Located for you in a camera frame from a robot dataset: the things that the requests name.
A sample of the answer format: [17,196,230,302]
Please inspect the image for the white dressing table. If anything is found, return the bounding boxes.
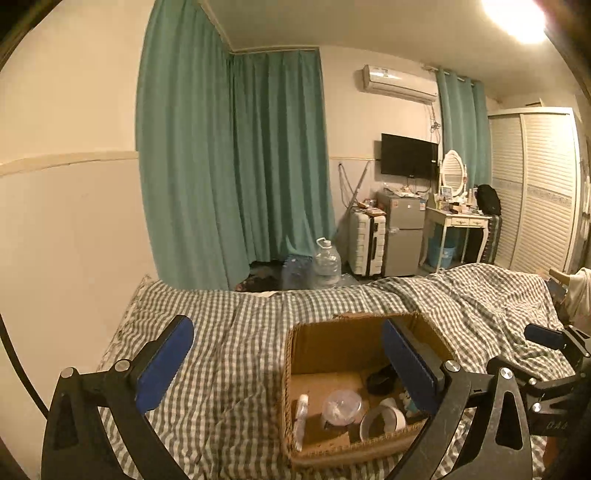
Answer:
[420,207,492,271]

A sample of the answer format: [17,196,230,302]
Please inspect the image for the small grey fridge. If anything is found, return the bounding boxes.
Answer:
[376,191,428,278]

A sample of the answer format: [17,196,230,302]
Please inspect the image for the wooden chair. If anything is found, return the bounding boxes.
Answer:
[549,268,571,324]

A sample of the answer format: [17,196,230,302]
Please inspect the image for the dark suitcase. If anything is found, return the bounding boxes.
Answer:
[487,215,503,264]

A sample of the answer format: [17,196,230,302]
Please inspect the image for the white air conditioner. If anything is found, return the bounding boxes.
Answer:
[362,65,438,103]

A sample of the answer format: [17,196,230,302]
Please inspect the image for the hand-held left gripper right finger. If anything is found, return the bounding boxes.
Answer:
[381,316,534,480]

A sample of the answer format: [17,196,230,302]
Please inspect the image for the green window curtain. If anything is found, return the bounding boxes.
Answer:
[228,48,337,264]

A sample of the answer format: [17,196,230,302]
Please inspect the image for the black round object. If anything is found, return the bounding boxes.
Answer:
[367,364,398,395]

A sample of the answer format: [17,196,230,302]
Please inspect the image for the green checked blanket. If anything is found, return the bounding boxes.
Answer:
[95,263,566,480]

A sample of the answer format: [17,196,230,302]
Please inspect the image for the ceiling light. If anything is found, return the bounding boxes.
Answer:
[480,0,550,44]

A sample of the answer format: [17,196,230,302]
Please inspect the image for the mop sticks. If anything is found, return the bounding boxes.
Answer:
[339,161,371,217]

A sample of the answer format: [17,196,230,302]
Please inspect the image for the blue bin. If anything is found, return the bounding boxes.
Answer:
[427,237,458,269]

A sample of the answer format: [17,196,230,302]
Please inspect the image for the brown cardboard box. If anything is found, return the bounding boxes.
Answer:
[281,311,458,469]

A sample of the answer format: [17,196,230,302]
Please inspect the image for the black cable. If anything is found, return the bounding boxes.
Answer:
[0,314,49,416]

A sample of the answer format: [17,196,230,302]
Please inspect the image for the black backpack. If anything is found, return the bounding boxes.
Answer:
[475,184,502,216]

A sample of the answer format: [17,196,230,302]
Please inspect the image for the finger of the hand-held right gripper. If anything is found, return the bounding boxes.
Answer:
[487,355,539,393]
[525,323,591,365]

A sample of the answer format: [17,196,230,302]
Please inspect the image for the clear water jug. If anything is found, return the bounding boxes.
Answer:
[314,237,342,289]

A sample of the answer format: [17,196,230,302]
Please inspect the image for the narrow green curtain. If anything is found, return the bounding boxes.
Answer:
[436,68,492,188]

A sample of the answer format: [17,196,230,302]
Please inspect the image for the bluish water jug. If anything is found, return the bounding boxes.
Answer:
[281,254,317,291]

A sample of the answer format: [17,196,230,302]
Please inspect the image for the clear plastic container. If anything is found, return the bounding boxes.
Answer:
[322,389,364,428]

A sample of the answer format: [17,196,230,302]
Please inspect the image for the white suitcase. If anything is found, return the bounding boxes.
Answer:
[348,210,389,277]

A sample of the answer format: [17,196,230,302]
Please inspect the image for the white oval mirror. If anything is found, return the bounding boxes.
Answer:
[440,150,468,197]

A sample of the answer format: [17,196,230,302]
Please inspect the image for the white cloth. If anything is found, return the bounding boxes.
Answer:
[566,268,591,319]

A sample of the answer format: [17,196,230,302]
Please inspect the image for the dark cloth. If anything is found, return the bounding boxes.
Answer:
[235,263,284,292]

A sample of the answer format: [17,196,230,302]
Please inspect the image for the wide green curtain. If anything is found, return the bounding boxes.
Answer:
[136,0,252,291]

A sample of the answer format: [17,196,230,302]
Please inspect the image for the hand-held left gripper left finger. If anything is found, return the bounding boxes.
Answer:
[41,315,195,480]

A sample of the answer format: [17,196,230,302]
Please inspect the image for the white tube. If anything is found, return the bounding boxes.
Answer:
[293,394,309,453]

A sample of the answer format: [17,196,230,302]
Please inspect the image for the white slatted wardrobe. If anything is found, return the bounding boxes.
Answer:
[487,107,585,275]

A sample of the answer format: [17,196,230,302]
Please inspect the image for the white tape roll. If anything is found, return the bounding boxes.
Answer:
[359,398,407,443]

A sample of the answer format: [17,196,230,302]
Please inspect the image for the black wall television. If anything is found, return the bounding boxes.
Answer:
[381,133,439,177]

